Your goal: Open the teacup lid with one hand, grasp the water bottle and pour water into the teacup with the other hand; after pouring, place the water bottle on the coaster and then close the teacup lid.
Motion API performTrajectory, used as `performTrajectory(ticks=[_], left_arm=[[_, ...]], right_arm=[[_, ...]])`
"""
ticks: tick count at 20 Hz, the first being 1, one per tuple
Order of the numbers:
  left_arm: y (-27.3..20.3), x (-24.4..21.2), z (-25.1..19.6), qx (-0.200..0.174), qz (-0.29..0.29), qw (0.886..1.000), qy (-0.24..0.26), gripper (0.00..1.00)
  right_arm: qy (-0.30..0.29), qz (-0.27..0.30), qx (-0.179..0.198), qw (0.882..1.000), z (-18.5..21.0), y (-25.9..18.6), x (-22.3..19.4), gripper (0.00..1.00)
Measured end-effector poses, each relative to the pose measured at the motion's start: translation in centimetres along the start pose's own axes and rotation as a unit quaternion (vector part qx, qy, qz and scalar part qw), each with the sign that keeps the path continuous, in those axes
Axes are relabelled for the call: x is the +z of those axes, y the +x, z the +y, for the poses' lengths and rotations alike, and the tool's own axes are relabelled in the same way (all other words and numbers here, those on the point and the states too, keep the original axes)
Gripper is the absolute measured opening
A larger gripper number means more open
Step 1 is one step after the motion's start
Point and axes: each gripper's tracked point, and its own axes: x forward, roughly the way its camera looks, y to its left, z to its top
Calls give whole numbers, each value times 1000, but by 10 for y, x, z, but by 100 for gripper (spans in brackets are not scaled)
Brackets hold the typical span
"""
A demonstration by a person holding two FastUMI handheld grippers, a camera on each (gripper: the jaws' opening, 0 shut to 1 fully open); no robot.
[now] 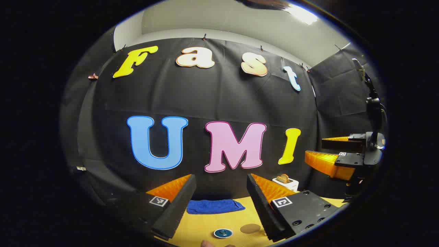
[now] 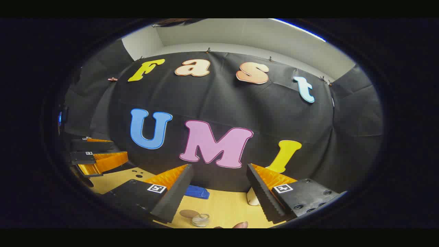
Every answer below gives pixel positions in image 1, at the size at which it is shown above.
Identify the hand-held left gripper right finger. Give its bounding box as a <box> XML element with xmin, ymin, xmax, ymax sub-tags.
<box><xmin>247</xmin><ymin>173</ymin><xmax>340</xmax><ymax>242</ymax></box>

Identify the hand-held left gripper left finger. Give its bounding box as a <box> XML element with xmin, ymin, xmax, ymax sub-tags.
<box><xmin>110</xmin><ymin>174</ymin><xmax>197</xmax><ymax>240</ymax></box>

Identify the blue teacup lid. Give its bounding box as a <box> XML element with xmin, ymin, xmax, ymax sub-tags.
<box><xmin>214</xmin><ymin>228</ymin><xmax>234</xmax><ymax>239</ymax></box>

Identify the blue towel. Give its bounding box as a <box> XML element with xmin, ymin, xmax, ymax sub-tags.
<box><xmin>187</xmin><ymin>199</ymin><xmax>246</xmax><ymax>215</ymax></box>

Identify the white toaster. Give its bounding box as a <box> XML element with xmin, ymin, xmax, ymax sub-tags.
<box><xmin>272</xmin><ymin>177</ymin><xmax>299</xmax><ymax>192</ymax></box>

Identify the black articulated stand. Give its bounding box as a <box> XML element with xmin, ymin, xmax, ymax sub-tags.
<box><xmin>353</xmin><ymin>58</ymin><xmax>386</xmax><ymax>138</ymax></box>

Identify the ceiling light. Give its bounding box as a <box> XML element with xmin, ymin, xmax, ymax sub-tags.
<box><xmin>284</xmin><ymin>3</ymin><xmax>319</xmax><ymax>25</ymax></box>

